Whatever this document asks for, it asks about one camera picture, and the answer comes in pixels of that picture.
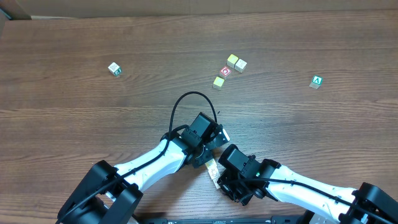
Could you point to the yellow block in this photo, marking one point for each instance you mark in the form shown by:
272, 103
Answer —
231, 61
218, 83
213, 172

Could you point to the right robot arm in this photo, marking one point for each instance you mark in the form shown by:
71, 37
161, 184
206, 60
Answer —
368, 204

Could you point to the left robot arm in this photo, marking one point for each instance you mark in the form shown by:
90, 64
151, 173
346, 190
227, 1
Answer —
110, 194

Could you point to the white block green edge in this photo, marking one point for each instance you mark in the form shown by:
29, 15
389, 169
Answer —
216, 184

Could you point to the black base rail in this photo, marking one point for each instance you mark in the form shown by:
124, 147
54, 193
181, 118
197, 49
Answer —
289, 219

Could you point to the white block far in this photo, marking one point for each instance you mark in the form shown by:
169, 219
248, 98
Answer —
240, 65

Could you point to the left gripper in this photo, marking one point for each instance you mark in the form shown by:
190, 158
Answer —
204, 158

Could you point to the white patterned block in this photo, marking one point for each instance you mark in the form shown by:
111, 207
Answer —
211, 164

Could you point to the white block green side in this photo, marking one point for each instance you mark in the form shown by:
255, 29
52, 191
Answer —
115, 69

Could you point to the green letter block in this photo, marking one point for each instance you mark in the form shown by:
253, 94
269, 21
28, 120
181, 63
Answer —
316, 82

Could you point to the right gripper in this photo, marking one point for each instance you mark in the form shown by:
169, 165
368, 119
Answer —
224, 182

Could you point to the red circle block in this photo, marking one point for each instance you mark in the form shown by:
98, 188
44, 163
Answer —
225, 72

